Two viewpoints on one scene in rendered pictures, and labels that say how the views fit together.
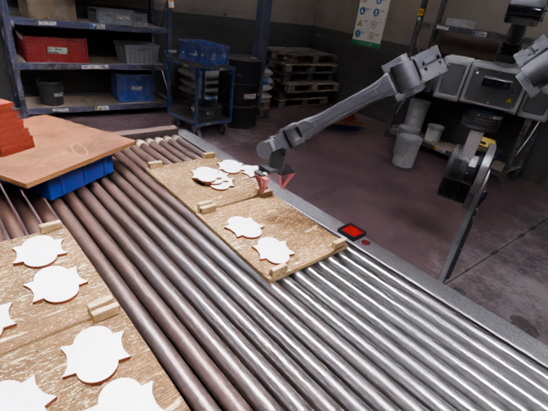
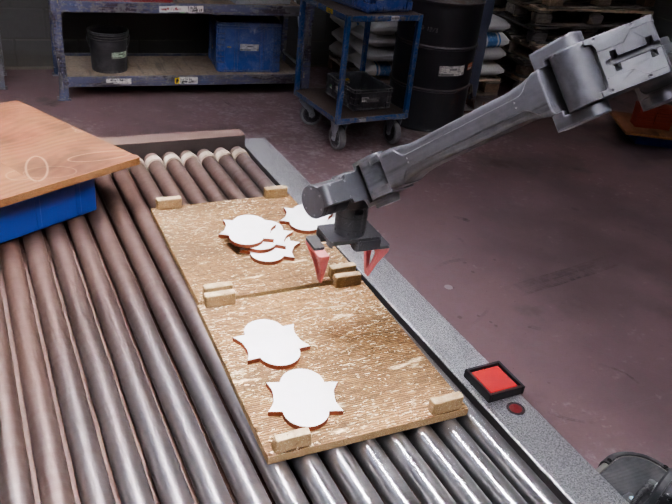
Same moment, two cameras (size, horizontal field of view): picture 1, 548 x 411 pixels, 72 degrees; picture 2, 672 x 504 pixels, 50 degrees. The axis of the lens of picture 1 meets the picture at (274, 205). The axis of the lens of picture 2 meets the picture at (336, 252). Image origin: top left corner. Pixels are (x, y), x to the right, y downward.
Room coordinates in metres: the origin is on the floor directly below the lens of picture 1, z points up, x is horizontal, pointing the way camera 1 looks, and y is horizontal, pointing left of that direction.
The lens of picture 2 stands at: (0.12, -0.30, 1.72)
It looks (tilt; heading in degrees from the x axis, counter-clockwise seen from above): 29 degrees down; 17
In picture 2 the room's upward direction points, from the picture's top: 7 degrees clockwise
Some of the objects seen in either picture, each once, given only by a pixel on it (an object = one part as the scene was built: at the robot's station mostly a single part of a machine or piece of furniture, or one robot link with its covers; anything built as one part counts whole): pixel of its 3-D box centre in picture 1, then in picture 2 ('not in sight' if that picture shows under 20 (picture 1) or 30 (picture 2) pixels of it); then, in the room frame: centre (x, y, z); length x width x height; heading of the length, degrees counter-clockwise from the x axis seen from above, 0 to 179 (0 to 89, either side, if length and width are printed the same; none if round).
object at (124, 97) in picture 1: (132, 85); (244, 41); (5.20, 2.18, 0.32); 0.50 x 0.41 x 0.37; 128
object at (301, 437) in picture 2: (278, 269); (292, 440); (0.87, -0.04, 0.95); 0.06 x 0.02 x 0.03; 134
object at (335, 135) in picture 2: (197, 95); (350, 64); (4.65, 1.14, 0.46); 0.79 x 0.62 x 0.91; 42
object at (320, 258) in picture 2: (266, 180); (328, 258); (1.20, 0.04, 1.07); 0.07 x 0.07 x 0.09; 44
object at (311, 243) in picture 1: (270, 231); (323, 356); (1.10, 0.00, 0.93); 0.41 x 0.35 x 0.02; 44
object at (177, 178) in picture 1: (206, 181); (250, 243); (1.40, 0.29, 0.93); 0.41 x 0.35 x 0.02; 45
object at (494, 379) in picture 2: (351, 232); (493, 381); (1.18, -0.30, 0.92); 0.06 x 0.06 x 0.01; 46
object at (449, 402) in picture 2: (339, 243); (446, 403); (1.05, -0.23, 0.95); 0.06 x 0.02 x 0.03; 134
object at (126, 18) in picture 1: (117, 16); not in sight; (5.06, 2.26, 1.16); 0.60 x 0.40 x 0.15; 135
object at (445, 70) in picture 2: (238, 90); (433, 59); (5.25, 0.71, 0.44); 0.59 x 0.59 x 0.88
